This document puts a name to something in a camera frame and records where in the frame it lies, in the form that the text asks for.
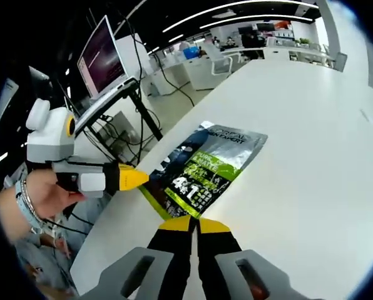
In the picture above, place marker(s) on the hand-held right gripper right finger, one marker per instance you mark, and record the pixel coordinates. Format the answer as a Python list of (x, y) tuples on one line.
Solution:
[(221, 268)]

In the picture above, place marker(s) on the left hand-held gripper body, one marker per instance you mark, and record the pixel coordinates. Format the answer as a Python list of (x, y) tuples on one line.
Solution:
[(49, 137)]

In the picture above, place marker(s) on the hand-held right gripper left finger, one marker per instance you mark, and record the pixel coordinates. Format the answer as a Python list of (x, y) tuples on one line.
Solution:
[(167, 265)]

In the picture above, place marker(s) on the green silver skincare sachet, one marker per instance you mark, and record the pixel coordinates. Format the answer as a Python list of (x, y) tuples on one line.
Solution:
[(205, 162)]

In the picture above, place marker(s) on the blue storage box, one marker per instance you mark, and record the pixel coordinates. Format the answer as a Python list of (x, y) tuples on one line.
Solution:
[(191, 53)]

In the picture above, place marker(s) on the person's left hand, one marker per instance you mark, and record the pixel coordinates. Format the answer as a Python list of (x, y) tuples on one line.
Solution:
[(49, 197)]

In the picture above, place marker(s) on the black laptop stand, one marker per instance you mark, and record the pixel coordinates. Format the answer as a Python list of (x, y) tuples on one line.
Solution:
[(146, 115)]

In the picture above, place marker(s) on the white laptop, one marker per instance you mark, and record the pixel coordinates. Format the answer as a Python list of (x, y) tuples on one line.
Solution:
[(102, 59)]

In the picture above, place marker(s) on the person's light blue shirt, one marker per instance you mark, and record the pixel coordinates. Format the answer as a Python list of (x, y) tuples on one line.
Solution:
[(39, 265)]

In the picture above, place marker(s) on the white office chair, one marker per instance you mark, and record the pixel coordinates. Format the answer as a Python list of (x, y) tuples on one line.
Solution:
[(217, 53)]

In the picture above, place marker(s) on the white office counter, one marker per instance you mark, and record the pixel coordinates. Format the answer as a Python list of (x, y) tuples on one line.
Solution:
[(277, 54)]

